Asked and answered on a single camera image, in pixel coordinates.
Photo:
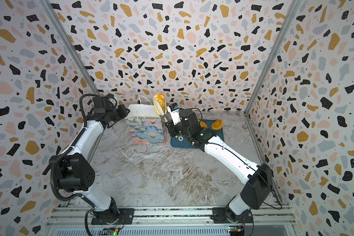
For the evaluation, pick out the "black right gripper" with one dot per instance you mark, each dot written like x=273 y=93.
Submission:
x=169 y=123

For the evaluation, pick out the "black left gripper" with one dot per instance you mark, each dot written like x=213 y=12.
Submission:
x=121 y=108

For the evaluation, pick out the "floral paper gift bag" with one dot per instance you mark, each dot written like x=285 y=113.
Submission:
x=145 y=125

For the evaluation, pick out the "braided yellow pastry bread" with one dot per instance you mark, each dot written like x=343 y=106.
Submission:
x=159 y=104

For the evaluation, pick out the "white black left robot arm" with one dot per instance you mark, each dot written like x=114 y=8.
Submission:
x=71 y=173

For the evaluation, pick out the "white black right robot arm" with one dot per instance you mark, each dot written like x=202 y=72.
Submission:
x=257 y=179

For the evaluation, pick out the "long oval brown bread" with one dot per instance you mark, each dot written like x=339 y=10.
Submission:
x=203 y=124

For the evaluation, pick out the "teal rectangular tray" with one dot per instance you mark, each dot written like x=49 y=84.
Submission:
x=176 y=143

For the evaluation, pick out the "small round orange bun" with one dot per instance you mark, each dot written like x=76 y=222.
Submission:
x=217 y=125

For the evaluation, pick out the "circuit board right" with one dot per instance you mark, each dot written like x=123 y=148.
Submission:
x=237 y=231

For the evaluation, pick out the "green circuit board left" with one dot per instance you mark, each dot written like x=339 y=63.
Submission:
x=111 y=231

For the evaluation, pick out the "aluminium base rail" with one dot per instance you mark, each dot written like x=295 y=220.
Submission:
x=173 y=221

